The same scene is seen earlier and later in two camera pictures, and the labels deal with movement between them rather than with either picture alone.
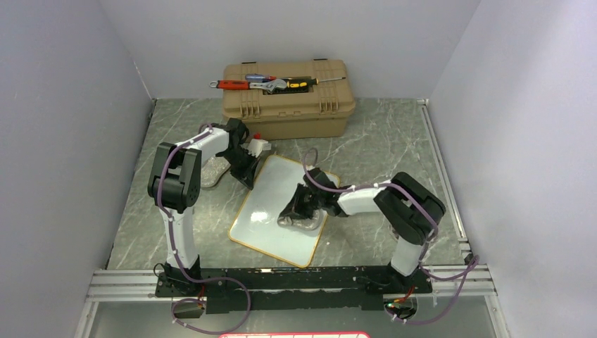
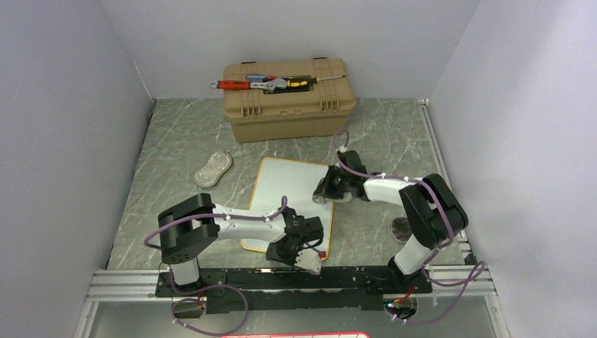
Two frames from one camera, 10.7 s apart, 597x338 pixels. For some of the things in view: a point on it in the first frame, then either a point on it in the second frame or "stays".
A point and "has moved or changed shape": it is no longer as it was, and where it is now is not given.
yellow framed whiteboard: x=256 y=223 has moved or changed shape
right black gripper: x=296 y=208 -> x=327 y=189
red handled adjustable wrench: x=272 y=86 stays
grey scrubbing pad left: x=213 y=169 stays
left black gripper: x=247 y=176 -> x=272 y=254
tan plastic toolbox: x=322 y=112 stays
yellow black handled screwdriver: x=307 y=83 stays
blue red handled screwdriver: x=259 y=78 stays
